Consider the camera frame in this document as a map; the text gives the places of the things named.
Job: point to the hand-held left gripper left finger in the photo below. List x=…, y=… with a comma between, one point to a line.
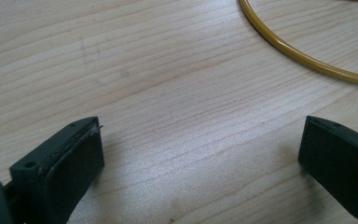
x=62, y=169

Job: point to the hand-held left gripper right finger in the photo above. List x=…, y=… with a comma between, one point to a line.
x=341, y=161

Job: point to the yellow hoop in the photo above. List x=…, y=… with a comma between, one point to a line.
x=295, y=54

